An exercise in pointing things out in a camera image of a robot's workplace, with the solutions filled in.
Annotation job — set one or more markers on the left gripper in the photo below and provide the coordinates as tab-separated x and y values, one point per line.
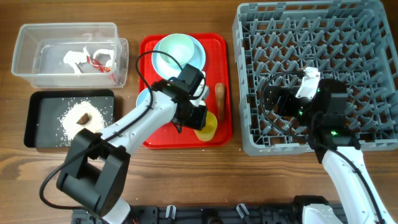
197	120

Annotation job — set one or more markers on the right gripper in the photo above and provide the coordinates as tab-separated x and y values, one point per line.
288	95

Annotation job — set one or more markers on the light blue plate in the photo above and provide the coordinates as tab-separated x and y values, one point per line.
198	60

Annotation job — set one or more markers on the small blue bowl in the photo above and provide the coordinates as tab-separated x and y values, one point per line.
143	97

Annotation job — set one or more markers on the carrot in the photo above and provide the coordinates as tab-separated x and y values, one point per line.
220	98

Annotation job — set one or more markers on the green bowl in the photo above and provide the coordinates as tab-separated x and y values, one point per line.
179	46

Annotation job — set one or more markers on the yellow cup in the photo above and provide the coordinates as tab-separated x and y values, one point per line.
208	131

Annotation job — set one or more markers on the red snack wrapper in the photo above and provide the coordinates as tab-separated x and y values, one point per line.
102	68

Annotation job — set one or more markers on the brown food scrap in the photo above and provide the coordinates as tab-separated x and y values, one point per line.
84	119

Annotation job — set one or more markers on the white rice pile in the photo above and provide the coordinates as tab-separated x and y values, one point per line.
68	120

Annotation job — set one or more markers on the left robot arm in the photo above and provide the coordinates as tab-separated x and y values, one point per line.
97	163

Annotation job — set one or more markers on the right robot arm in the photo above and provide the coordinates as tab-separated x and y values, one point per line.
336	146

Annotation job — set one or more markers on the grey dishwasher rack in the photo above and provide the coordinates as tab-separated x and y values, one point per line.
349	41

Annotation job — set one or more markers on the clear plastic bin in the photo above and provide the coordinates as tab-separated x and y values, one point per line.
40	49

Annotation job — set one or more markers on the black plastic tray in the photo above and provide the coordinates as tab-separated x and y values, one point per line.
47	109

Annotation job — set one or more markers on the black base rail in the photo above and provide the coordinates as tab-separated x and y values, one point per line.
187	215

